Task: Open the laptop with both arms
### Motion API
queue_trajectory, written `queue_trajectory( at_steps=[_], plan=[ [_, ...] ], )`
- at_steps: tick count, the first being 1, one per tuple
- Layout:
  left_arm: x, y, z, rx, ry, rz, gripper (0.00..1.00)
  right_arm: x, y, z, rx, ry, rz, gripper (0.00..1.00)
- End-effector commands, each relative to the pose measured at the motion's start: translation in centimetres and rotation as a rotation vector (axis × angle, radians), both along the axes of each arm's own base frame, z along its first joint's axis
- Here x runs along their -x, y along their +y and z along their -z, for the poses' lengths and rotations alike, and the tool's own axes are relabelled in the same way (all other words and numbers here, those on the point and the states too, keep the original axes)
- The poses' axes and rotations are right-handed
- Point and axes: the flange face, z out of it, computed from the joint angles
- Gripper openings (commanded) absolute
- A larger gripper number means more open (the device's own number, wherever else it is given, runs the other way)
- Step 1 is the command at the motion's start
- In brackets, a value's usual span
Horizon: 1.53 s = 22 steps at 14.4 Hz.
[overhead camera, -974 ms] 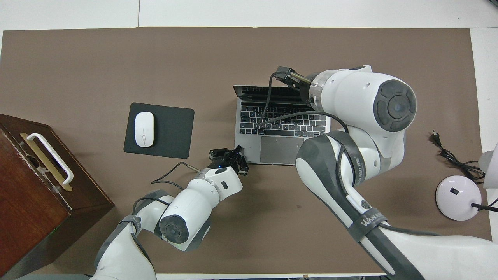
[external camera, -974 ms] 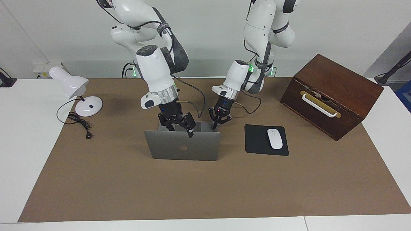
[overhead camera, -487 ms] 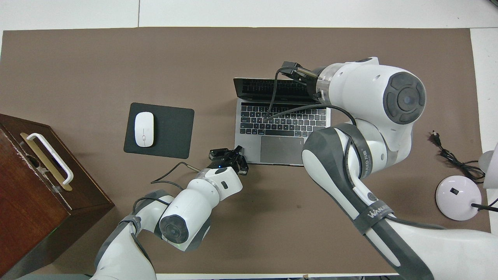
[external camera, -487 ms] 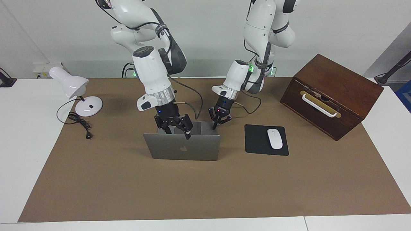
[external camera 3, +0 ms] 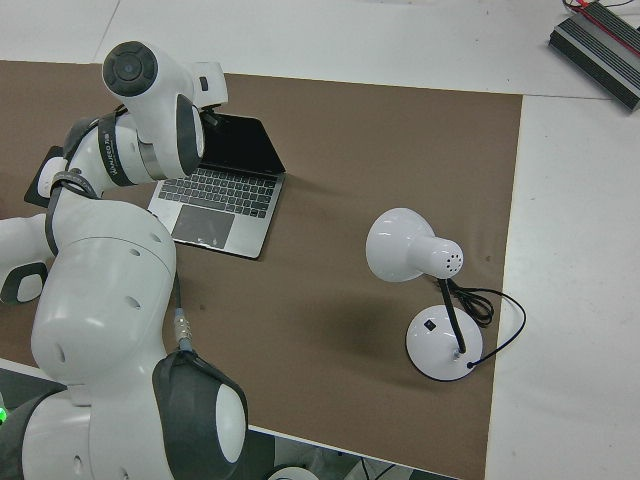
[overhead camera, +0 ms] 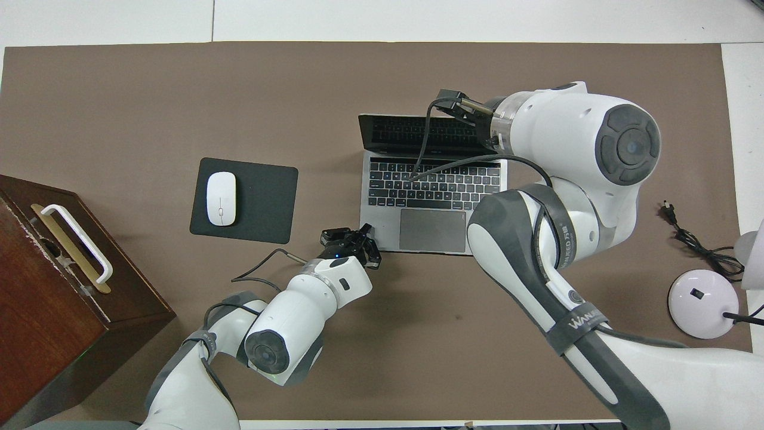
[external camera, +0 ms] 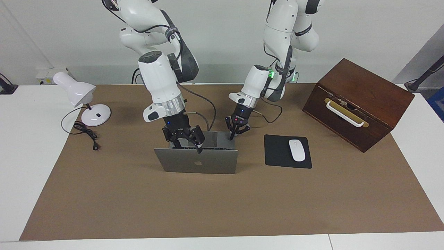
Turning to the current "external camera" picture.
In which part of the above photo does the silver apple laptop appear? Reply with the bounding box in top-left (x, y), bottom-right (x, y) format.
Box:
top-left (154, 131), bottom-right (239, 175)

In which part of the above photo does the black mouse pad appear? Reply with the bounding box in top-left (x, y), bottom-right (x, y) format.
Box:
top-left (264, 134), bottom-right (313, 169)

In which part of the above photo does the white computer mouse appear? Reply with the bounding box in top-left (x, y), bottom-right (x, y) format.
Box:
top-left (289, 139), bottom-right (306, 162)

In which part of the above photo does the brown table mat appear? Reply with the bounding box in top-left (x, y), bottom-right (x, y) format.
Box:
top-left (19, 83), bottom-right (444, 241)

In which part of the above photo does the white desk lamp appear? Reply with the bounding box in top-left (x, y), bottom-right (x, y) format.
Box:
top-left (53, 72), bottom-right (112, 127)

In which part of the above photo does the dark brown wooden box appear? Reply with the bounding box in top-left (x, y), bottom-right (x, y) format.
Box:
top-left (302, 58), bottom-right (415, 153)

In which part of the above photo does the black stand foot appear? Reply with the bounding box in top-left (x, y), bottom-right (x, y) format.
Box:
top-left (0, 73), bottom-right (18, 95)

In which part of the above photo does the black stand with pole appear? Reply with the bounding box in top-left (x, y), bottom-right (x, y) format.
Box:
top-left (404, 56), bottom-right (444, 92)

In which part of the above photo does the blue crate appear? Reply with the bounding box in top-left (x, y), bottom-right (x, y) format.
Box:
top-left (427, 87), bottom-right (444, 123)

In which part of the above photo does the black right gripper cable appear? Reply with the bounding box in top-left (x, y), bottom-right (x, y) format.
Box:
top-left (177, 83), bottom-right (217, 132)

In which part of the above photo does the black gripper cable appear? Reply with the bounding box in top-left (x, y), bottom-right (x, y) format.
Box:
top-left (177, 83), bottom-right (217, 132)
top-left (253, 95), bottom-right (283, 124)

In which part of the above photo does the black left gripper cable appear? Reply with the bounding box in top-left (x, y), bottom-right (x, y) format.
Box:
top-left (253, 95), bottom-right (283, 124)

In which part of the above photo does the black lamp cable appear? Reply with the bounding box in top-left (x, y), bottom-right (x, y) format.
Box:
top-left (61, 107), bottom-right (100, 151)

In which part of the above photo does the white box handle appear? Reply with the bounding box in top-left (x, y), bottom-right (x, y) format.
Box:
top-left (326, 101), bottom-right (365, 127)

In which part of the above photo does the white wall power outlet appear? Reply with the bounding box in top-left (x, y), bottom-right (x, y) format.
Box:
top-left (36, 67), bottom-right (70, 85)

